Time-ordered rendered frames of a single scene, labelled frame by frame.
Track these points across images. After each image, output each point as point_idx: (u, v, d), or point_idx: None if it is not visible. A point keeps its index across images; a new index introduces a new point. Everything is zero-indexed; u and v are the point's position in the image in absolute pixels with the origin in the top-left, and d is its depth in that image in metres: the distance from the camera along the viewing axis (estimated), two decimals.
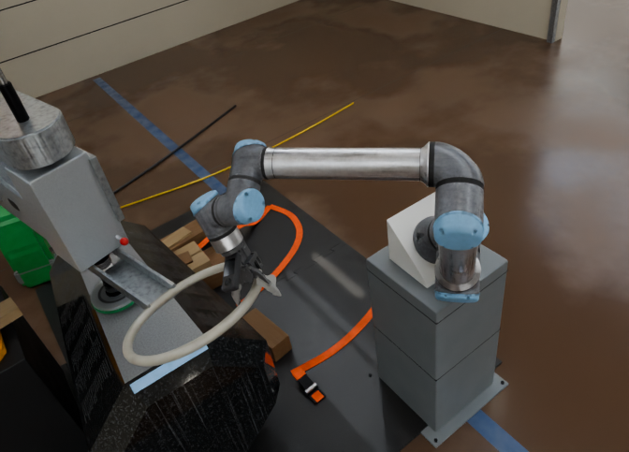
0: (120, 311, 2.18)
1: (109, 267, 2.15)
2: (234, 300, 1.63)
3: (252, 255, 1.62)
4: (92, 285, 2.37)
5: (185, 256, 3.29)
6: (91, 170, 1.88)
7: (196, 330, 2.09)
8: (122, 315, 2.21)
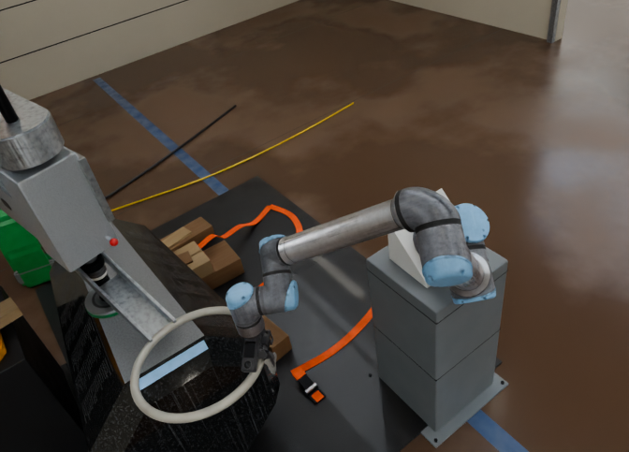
0: None
1: (104, 272, 2.18)
2: None
3: (265, 331, 1.81)
4: None
5: (185, 256, 3.29)
6: (80, 171, 1.88)
7: (196, 330, 2.09)
8: (122, 315, 2.21)
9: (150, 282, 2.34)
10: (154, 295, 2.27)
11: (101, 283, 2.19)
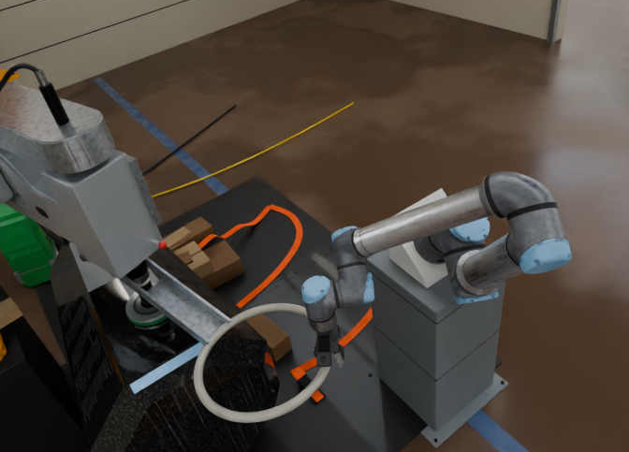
0: None
1: (147, 278, 2.12)
2: None
3: None
4: (92, 285, 2.37)
5: (185, 256, 3.29)
6: (131, 173, 1.83)
7: None
8: (122, 315, 2.21)
9: (150, 282, 2.34)
10: None
11: (144, 288, 2.13)
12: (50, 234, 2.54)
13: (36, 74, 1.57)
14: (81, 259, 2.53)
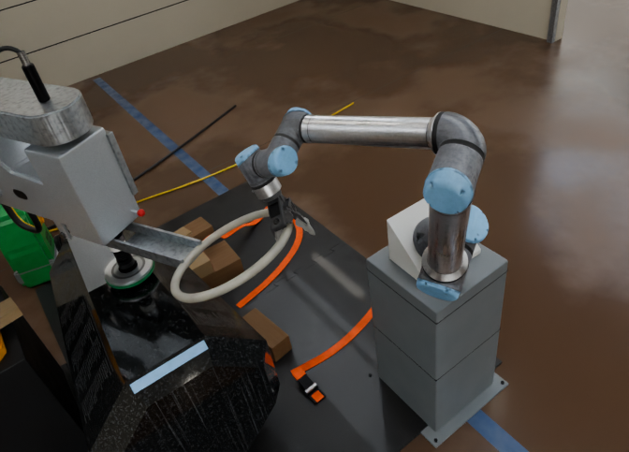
0: (153, 268, 2.36)
1: None
2: None
3: None
4: (92, 285, 2.37)
5: None
6: (109, 145, 2.00)
7: (196, 330, 2.09)
8: (122, 315, 2.21)
9: (150, 282, 2.34)
10: (154, 295, 2.27)
11: (122, 253, 2.27)
12: (21, 225, 2.64)
13: (19, 54, 1.73)
14: (81, 259, 2.53)
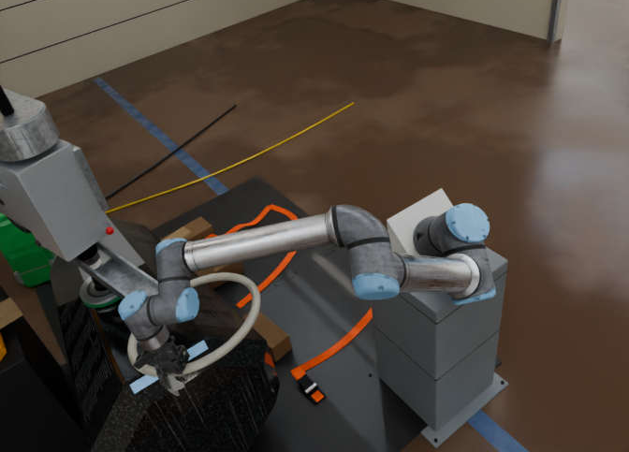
0: (120, 298, 2.28)
1: (98, 262, 2.23)
2: None
3: (181, 359, 1.61)
4: None
5: None
6: (76, 162, 1.94)
7: (196, 330, 2.09)
8: None
9: None
10: None
11: None
12: (15, 223, 2.66)
13: None
14: None
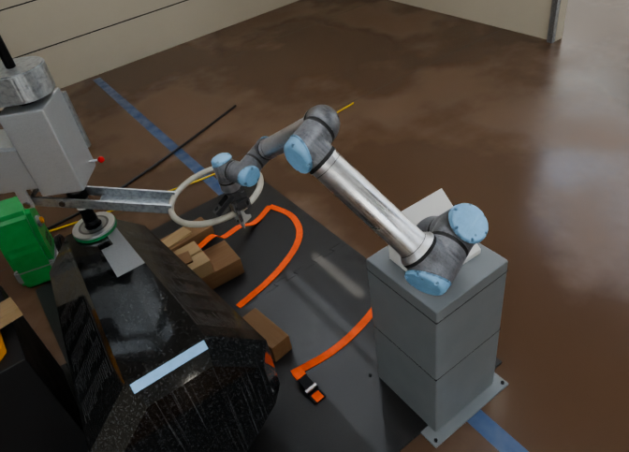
0: (80, 242, 2.63)
1: None
2: (235, 217, 2.50)
3: (247, 196, 2.42)
4: (92, 285, 2.37)
5: (185, 256, 3.29)
6: (65, 103, 2.37)
7: (196, 330, 2.09)
8: (122, 315, 2.21)
9: (150, 282, 2.34)
10: (154, 295, 2.27)
11: (90, 210, 2.61)
12: None
13: None
14: (81, 259, 2.53)
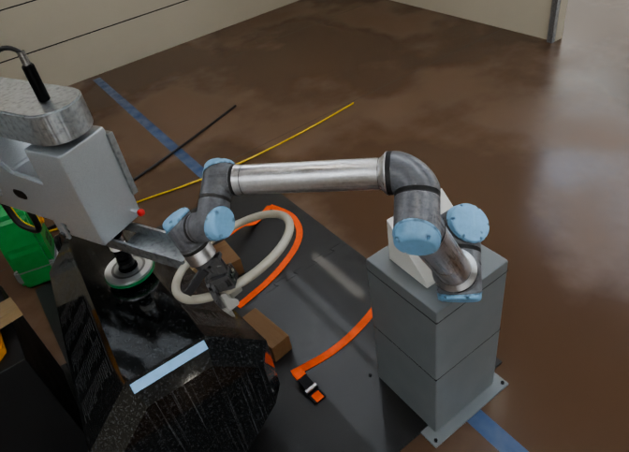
0: (124, 288, 2.29)
1: (124, 242, 2.26)
2: (231, 298, 1.74)
3: (231, 273, 1.63)
4: (92, 285, 2.37)
5: None
6: (109, 145, 2.00)
7: (196, 330, 2.09)
8: (122, 315, 2.21)
9: (150, 282, 2.34)
10: (154, 295, 2.27)
11: (122, 253, 2.27)
12: (21, 225, 2.64)
13: (19, 54, 1.73)
14: (81, 259, 2.53)
